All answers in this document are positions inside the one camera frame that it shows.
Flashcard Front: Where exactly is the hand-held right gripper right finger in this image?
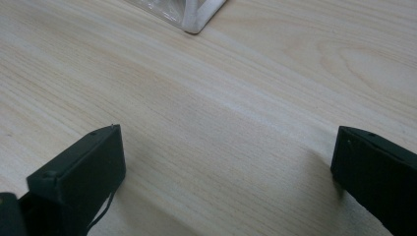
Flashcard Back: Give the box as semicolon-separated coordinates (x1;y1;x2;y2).
329;125;417;236

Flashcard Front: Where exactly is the clear white-rimmed plastic container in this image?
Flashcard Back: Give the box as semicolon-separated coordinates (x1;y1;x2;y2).
126;0;228;34

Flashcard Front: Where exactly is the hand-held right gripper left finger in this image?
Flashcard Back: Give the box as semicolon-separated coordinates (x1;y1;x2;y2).
19;124;127;236

